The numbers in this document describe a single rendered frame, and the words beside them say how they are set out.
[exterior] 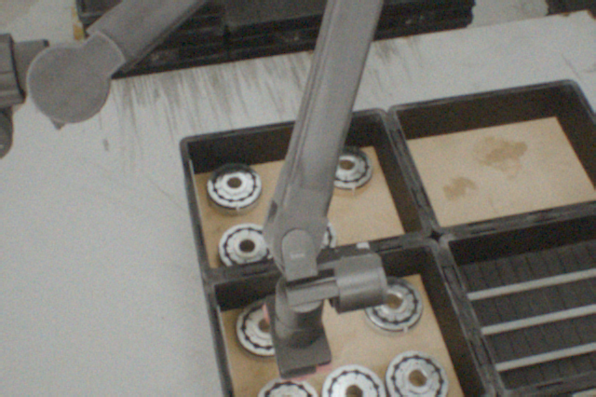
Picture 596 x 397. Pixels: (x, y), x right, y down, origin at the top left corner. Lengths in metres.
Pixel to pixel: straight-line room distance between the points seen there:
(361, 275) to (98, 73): 0.36
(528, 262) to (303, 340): 0.64
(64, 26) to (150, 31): 2.27
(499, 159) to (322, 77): 0.81
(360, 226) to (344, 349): 0.25
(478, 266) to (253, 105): 0.66
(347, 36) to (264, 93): 0.98
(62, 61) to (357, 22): 0.31
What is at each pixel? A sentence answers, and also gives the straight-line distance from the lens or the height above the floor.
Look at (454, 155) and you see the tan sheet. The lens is 1.57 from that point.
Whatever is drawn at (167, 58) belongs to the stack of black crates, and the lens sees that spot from 2.33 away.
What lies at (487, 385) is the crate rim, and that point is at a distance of 1.23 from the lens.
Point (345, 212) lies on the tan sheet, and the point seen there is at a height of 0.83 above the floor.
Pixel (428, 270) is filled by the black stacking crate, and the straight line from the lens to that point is 1.35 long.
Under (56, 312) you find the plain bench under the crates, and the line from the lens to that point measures 1.54.
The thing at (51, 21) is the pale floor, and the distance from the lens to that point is 3.10.
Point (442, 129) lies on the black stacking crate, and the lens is 1.59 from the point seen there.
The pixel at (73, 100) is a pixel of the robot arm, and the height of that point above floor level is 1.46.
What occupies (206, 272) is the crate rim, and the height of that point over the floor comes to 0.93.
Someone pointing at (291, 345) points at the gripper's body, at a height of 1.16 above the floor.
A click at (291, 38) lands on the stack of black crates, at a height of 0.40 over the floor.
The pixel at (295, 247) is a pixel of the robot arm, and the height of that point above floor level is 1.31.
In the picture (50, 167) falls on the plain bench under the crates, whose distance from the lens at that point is 1.73.
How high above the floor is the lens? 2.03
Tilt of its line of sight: 55 degrees down
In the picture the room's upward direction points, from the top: 5 degrees clockwise
